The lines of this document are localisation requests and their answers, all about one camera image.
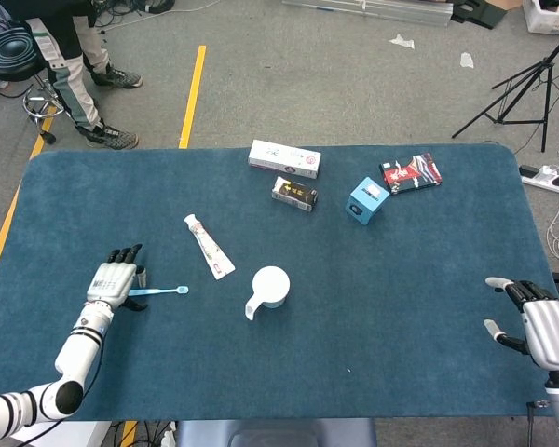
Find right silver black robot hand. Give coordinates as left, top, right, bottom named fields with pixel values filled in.
left=483, top=276, right=559, bottom=373

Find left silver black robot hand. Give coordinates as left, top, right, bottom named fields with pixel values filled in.
left=86, top=242, right=149, bottom=312

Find light blue toothbrush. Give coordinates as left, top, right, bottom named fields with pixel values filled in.
left=128, top=285, right=190, bottom=298

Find white toothpaste tube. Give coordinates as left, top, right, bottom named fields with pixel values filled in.
left=184, top=212, right=237, bottom=281

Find white robot base panel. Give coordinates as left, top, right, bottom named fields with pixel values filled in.
left=8, top=421, right=111, bottom=447

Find white pink long box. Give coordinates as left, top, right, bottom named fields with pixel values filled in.
left=247, top=139, right=322, bottom=181

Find blue table mat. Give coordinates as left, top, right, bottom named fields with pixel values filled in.
left=0, top=142, right=556, bottom=423

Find white power strip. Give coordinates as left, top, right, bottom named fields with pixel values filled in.
left=519, top=164, right=559, bottom=195

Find small black silver box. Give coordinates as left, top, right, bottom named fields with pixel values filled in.
left=270, top=175, right=320, bottom=213

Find flat red black box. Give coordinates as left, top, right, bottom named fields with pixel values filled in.
left=379, top=152, right=443, bottom=196

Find blue grey chair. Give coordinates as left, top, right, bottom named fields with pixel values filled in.
left=174, top=418, right=378, bottom=447

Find person in black jacket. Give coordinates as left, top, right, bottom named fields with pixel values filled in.
left=2, top=0, right=144, bottom=151

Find blue cube speaker box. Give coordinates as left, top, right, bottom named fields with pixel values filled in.
left=345, top=176, right=390, bottom=226

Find black round stool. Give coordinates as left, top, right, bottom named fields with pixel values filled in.
left=0, top=25, right=60, bottom=145

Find black tripod stand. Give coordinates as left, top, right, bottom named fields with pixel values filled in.
left=451, top=20, right=559, bottom=154

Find white storage bin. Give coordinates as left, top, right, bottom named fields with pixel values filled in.
left=521, top=0, right=559, bottom=36

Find long white aluminium rails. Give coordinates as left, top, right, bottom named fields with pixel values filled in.
left=281, top=0, right=456, bottom=29

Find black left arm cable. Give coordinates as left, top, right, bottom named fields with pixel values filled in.
left=18, top=342, right=107, bottom=434

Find cables under table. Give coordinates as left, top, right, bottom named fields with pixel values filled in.
left=110, top=421, right=176, bottom=447

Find light blue cup white handle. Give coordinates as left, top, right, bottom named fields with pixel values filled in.
left=244, top=265, right=292, bottom=323

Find black floor cable bundle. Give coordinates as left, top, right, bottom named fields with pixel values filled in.
left=92, top=0, right=178, bottom=29

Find black metal bracket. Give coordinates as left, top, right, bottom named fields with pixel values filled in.
left=450, top=0, right=509, bottom=30

